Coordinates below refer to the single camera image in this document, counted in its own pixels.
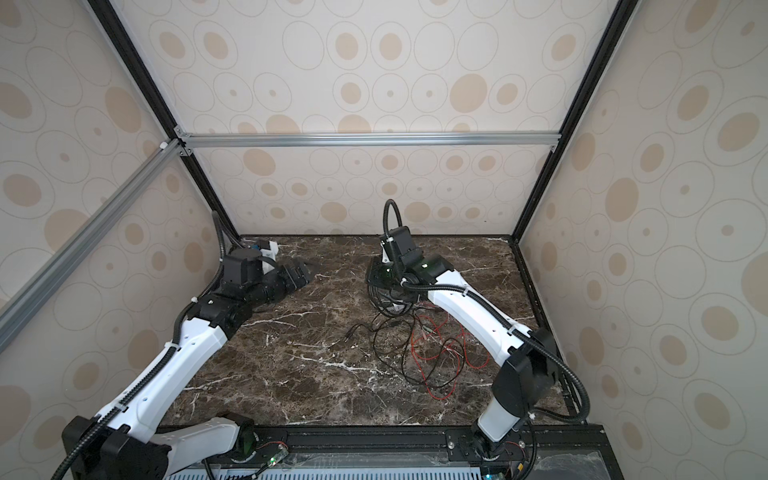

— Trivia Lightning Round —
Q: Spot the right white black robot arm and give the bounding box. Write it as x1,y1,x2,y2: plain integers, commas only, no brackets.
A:
366,199,591,457

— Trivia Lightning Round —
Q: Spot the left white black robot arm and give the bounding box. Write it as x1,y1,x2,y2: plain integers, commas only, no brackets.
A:
53,217,313,479

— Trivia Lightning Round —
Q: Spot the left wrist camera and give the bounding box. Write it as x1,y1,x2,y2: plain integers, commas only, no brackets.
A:
251,239,279,260

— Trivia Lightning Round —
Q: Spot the horizontal aluminium rail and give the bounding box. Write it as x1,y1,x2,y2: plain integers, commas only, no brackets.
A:
181,131,561,148

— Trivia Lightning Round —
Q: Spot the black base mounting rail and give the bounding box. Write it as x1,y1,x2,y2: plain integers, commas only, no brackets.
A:
107,424,625,480

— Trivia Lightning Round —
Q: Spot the diagonal aluminium rail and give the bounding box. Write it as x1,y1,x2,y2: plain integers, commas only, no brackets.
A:
1,139,181,349

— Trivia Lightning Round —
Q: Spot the left black corner post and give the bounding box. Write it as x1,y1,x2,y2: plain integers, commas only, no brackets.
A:
86,0,241,245

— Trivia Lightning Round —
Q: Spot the black corner post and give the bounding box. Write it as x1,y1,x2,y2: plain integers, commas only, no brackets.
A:
510,0,639,246
86,0,241,245

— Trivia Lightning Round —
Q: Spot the right black corner post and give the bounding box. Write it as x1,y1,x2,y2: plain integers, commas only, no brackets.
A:
510,0,639,246

